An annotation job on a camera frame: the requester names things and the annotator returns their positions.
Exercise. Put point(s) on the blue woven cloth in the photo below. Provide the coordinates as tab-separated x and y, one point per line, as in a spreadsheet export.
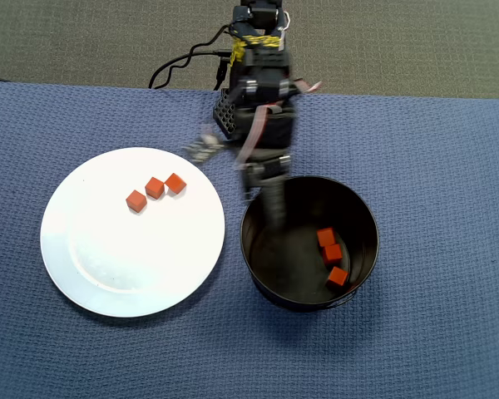
420	208

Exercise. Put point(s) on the white round plate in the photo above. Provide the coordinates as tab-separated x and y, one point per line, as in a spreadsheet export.
108	257

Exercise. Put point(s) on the black metal bucket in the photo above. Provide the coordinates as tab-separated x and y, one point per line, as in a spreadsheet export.
283	270

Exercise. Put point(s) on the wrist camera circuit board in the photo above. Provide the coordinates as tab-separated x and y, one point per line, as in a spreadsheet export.
202	146

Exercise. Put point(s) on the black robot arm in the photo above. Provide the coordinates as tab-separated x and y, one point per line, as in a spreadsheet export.
266	83

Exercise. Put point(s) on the red cube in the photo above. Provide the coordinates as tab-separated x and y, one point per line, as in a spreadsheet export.
337	277
154	187
326	237
136	201
175	183
332	253

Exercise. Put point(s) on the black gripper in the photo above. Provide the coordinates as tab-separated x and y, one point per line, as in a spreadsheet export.
269	169

